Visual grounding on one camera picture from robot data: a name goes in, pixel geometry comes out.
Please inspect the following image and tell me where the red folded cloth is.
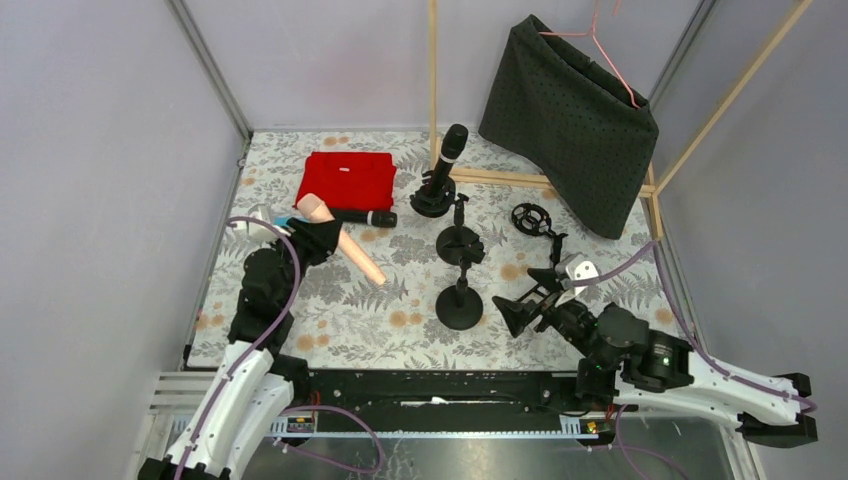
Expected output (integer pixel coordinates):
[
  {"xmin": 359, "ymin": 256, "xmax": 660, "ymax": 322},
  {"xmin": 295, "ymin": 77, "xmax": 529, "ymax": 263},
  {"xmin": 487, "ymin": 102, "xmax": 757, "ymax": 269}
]
[{"xmin": 294, "ymin": 152, "xmax": 397, "ymax": 211}]

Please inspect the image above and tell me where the black clip microphone stand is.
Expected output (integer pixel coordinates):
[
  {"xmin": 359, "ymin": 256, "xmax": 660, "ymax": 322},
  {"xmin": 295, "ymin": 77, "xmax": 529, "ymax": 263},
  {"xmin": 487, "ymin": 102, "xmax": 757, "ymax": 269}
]
[{"xmin": 435, "ymin": 234, "xmax": 485, "ymax": 331}]

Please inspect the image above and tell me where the black tripod shock mount stand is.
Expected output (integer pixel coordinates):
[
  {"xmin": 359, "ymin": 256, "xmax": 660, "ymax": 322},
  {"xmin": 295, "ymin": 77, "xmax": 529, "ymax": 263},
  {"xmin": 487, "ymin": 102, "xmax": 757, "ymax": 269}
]
[{"xmin": 511, "ymin": 203, "xmax": 568, "ymax": 302}]

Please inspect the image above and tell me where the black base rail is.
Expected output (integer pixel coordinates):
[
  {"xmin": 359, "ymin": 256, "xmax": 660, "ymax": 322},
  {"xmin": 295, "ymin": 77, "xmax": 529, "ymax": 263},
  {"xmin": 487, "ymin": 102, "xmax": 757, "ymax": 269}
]
[{"xmin": 268, "ymin": 364, "xmax": 615, "ymax": 446}]

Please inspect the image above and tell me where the peach pink microphone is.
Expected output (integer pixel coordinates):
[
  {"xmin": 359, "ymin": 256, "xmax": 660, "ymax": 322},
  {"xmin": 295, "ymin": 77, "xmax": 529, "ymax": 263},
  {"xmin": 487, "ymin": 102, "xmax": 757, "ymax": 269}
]
[{"xmin": 296, "ymin": 193, "xmax": 387, "ymax": 286}]

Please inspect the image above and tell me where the blue microphone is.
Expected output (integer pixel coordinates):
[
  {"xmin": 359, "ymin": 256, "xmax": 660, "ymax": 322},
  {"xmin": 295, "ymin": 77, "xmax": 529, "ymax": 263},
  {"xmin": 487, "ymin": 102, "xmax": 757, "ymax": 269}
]
[{"xmin": 273, "ymin": 217, "xmax": 292, "ymax": 234}]

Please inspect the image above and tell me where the pink wire hanger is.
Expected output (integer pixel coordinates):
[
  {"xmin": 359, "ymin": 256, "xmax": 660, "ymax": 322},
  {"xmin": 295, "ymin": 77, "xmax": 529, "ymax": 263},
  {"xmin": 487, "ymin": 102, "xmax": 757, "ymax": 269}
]
[{"xmin": 541, "ymin": 0, "xmax": 641, "ymax": 110}]

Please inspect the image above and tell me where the wooden rack frame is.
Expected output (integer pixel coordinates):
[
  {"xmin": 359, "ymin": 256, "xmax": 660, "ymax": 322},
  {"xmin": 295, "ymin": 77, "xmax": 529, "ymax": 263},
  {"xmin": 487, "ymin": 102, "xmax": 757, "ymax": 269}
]
[{"xmin": 427, "ymin": 0, "xmax": 813, "ymax": 240}]

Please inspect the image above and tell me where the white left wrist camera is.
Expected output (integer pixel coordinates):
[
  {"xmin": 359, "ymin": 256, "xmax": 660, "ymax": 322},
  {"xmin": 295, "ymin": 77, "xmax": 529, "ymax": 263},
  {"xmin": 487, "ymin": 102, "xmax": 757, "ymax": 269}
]
[{"xmin": 237, "ymin": 204, "xmax": 278, "ymax": 242}]

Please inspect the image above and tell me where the black microphone white ring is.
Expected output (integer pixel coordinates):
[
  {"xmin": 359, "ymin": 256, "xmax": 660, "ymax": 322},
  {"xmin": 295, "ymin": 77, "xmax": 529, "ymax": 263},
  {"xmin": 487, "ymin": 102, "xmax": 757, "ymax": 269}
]
[{"xmin": 329, "ymin": 207, "xmax": 399, "ymax": 230}]

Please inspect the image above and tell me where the black handheld microphone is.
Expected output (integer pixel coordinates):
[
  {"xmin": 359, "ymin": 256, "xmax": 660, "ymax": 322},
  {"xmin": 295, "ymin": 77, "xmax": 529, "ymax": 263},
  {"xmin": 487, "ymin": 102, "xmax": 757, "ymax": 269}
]
[{"xmin": 424, "ymin": 124, "xmax": 469, "ymax": 197}]

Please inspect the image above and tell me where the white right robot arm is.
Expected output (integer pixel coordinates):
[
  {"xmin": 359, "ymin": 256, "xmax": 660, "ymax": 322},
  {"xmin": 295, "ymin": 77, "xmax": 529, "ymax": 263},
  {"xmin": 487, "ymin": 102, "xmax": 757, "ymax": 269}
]
[{"xmin": 493, "ymin": 261, "xmax": 818, "ymax": 449}]

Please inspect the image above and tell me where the dark grey dotted cloth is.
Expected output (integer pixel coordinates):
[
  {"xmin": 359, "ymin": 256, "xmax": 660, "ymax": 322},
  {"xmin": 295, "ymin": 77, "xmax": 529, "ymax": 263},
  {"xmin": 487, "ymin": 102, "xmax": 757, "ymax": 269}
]
[{"xmin": 478, "ymin": 15, "xmax": 659, "ymax": 240}]

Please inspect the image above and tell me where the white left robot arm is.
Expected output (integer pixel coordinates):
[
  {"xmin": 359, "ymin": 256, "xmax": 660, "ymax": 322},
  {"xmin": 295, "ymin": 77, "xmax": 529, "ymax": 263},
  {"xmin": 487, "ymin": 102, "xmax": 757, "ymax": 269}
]
[{"xmin": 138, "ymin": 219, "xmax": 342, "ymax": 479}]

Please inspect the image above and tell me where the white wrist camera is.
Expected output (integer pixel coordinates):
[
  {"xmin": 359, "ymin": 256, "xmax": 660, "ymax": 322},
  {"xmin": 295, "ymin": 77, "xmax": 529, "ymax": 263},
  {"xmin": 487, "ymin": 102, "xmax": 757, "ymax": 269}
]
[
  {"xmin": 554, "ymin": 254, "xmax": 599, "ymax": 295},
  {"xmin": 237, "ymin": 204, "xmax": 278, "ymax": 242}
]

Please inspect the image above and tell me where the black round base stand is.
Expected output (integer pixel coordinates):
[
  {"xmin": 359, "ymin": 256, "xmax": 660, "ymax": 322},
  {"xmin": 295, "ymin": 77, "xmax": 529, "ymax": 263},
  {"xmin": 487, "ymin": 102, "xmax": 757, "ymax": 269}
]
[{"xmin": 436, "ymin": 193, "xmax": 485, "ymax": 266}]

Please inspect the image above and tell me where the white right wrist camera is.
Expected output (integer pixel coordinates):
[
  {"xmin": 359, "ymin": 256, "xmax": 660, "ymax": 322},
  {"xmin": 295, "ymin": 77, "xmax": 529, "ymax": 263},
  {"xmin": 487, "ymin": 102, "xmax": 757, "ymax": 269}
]
[{"xmin": 554, "ymin": 254, "xmax": 599, "ymax": 295}]

